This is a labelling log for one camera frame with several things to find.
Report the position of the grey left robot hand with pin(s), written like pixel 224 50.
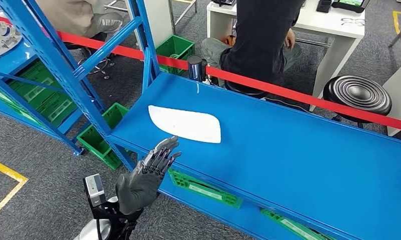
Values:
pixel 137 188

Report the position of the white curved plastic part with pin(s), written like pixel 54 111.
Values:
pixel 187 124

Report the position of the blue metal shelf rack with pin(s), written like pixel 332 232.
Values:
pixel 286 159
pixel 26 59

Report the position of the silver metal part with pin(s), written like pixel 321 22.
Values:
pixel 1 39

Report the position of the yellow floor tape square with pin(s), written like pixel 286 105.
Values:
pixel 8 171

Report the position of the black round ridged stool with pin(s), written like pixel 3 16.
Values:
pixel 245 91
pixel 94 64
pixel 356 96

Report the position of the person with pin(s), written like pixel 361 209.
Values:
pixel 101 23
pixel 260 39

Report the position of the orange round object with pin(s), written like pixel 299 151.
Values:
pixel 230 40

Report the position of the red barrier belt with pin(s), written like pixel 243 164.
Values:
pixel 286 94

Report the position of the black remote device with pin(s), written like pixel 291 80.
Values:
pixel 223 2

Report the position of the black phone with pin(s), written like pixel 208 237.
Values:
pixel 323 6

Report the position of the eyeglasses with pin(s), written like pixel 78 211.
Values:
pixel 353 22

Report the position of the black handheld controller with screen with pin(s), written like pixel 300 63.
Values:
pixel 349 6

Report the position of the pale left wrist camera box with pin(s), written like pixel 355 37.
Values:
pixel 94 190

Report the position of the chrome barrier post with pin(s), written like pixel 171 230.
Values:
pixel 196 69

